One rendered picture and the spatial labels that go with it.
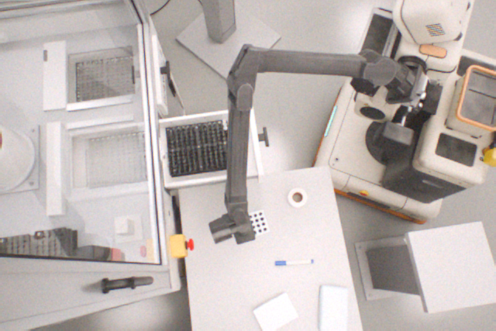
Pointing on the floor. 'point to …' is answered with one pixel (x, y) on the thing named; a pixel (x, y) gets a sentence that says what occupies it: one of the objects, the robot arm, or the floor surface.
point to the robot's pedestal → (431, 267)
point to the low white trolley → (266, 253)
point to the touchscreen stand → (222, 20)
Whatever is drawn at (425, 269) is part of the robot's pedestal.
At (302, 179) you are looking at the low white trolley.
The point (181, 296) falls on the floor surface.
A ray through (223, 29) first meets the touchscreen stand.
